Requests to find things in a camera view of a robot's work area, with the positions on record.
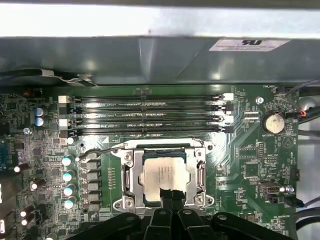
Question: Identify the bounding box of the CPU socket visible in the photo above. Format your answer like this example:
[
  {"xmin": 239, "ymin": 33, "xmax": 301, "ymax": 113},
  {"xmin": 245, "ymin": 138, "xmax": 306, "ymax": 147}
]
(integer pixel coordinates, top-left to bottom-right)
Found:
[{"xmin": 111, "ymin": 138, "xmax": 216, "ymax": 212}]

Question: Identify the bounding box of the metal socket cover frame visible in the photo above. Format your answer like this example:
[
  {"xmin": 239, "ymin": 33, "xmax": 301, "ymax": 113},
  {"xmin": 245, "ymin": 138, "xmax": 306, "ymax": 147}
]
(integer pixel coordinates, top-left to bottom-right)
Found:
[{"xmin": 132, "ymin": 146, "xmax": 200, "ymax": 210}]

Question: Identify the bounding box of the open black PC case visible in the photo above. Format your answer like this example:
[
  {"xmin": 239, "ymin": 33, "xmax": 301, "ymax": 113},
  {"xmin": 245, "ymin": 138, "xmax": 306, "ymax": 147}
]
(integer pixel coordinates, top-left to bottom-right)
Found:
[{"xmin": 0, "ymin": 0, "xmax": 320, "ymax": 240}]

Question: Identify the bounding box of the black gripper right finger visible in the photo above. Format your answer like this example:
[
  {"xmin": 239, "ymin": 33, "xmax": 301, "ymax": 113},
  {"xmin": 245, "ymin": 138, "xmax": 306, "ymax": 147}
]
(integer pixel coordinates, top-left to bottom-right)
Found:
[{"xmin": 172, "ymin": 189, "xmax": 297, "ymax": 240}]

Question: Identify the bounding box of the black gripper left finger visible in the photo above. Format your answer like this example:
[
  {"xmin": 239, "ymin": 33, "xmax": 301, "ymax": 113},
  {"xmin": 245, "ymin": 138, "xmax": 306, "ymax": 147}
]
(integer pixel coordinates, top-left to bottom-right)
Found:
[{"xmin": 65, "ymin": 186, "xmax": 176, "ymax": 240}]

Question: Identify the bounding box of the black RAM slot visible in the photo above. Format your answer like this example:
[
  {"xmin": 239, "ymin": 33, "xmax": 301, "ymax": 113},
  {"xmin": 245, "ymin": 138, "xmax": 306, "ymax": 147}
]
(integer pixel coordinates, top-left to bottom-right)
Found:
[
  {"xmin": 59, "ymin": 115, "xmax": 235, "ymax": 126},
  {"xmin": 67, "ymin": 126, "xmax": 235, "ymax": 136},
  {"xmin": 57, "ymin": 92, "xmax": 235, "ymax": 102},
  {"xmin": 67, "ymin": 103, "xmax": 235, "ymax": 113}
]

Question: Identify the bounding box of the thin metal locking lever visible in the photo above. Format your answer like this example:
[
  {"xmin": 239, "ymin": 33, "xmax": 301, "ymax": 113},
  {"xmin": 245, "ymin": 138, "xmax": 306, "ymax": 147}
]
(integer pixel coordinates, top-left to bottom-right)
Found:
[
  {"xmin": 75, "ymin": 146, "xmax": 132, "ymax": 193},
  {"xmin": 194, "ymin": 138, "xmax": 206, "ymax": 192}
]

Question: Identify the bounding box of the silver CPU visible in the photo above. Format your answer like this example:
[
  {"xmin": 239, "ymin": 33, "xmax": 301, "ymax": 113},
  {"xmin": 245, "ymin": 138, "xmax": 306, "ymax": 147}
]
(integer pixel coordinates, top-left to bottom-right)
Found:
[{"xmin": 138, "ymin": 151, "xmax": 192, "ymax": 202}]

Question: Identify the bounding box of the green motherboard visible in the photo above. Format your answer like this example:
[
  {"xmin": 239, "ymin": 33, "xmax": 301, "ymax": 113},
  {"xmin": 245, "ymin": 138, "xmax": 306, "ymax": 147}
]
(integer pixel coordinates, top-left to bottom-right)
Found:
[{"xmin": 0, "ymin": 83, "xmax": 301, "ymax": 240}]

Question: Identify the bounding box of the round coin battery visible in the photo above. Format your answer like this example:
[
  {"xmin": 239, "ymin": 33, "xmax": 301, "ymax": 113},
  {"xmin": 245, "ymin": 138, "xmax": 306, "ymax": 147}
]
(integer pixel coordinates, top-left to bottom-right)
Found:
[{"xmin": 261, "ymin": 111, "xmax": 286, "ymax": 135}]

